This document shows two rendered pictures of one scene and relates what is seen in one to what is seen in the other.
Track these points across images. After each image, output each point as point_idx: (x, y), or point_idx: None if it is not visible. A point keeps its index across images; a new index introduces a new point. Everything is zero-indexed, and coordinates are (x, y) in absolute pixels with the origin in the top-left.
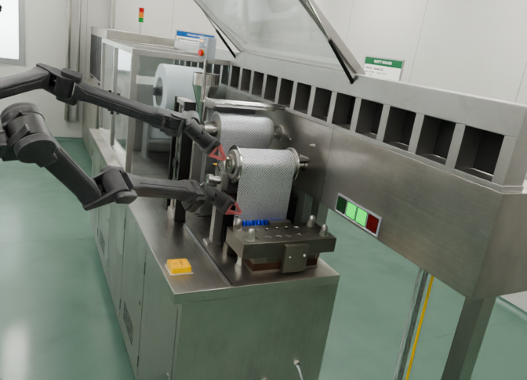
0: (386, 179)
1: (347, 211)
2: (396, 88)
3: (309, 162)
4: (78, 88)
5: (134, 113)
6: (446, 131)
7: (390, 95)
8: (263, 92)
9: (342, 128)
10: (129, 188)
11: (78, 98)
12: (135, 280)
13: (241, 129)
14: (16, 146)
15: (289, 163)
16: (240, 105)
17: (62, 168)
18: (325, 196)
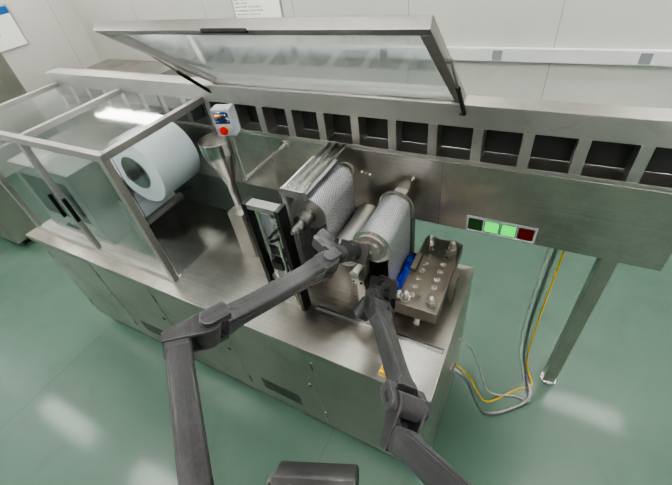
0: (539, 198)
1: (486, 229)
2: (544, 118)
3: (409, 193)
4: (234, 323)
5: (297, 290)
6: (600, 142)
7: (535, 124)
8: (292, 130)
9: (457, 159)
10: (412, 392)
11: (235, 329)
12: (285, 370)
13: (336, 199)
14: None
15: (407, 209)
16: (319, 175)
17: None
18: (446, 218)
